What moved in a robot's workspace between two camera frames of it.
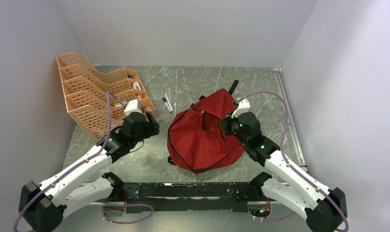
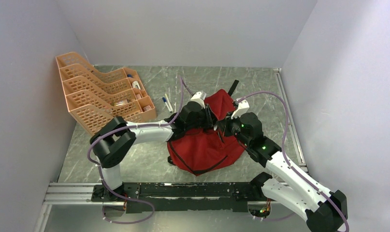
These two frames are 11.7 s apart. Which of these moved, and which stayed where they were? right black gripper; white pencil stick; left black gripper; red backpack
Moved: left black gripper
Stayed: white pencil stick; red backpack; right black gripper
